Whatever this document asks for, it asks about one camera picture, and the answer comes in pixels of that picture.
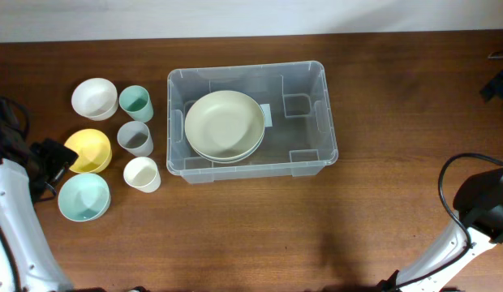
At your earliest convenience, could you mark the clear plastic storage bin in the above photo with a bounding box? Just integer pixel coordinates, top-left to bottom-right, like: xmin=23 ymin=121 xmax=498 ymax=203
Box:
xmin=166 ymin=61 xmax=338 ymax=184

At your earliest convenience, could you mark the white label in bin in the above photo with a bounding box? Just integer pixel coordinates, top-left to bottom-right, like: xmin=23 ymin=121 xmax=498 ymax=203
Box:
xmin=260 ymin=104 xmax=273 ymax=127

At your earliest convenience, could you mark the mint green small bowl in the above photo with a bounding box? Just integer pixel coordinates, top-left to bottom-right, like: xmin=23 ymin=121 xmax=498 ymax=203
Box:
xmin=58 ymin=174 xmax=111 ymax=222

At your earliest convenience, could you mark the mint green cup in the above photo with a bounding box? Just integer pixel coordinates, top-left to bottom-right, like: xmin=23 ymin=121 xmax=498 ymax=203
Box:
xmin=118 ymin=85 xmax=153 ymax=122

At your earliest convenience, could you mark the dark blue large bowl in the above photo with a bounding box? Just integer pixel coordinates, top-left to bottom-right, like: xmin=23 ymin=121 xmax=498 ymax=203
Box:
xmin=186 ymin=131 xmax=264 ymax=164

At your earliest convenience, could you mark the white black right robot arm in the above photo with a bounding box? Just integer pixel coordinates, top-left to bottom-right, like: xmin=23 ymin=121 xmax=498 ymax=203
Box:
xmin=379 ymin=152 xmax=503 ymax=291

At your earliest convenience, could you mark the grey cup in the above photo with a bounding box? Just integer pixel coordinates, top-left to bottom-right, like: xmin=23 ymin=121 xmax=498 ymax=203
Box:
xmin=117 ymin=121 xmax=153 ymax=157

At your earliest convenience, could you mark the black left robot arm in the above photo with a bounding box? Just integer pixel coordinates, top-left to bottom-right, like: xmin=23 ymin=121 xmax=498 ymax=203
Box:
xmin=0 ymin=97 xmax=78 ymax=291

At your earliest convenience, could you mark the yellow small bowl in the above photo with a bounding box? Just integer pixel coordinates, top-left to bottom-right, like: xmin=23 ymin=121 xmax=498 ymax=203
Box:
xmin=64 ymin=129 xmax=113 ymax=174

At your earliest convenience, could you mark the beige large bowl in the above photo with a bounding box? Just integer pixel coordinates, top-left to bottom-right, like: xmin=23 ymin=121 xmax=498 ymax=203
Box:
xmin=184 ymin=90 xmax=265 ymax=136
xmin=196 ymin=144 xmax=260 ymax=164

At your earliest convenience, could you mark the cream white cup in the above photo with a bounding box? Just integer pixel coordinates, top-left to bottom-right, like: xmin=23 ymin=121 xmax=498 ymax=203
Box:
xmin=123 ymin=157 xmax=161 ymax=193

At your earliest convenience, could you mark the white small bowl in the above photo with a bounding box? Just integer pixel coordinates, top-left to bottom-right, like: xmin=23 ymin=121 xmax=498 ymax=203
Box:
xmin=71 ymin=78 xmax=118 ymax=121

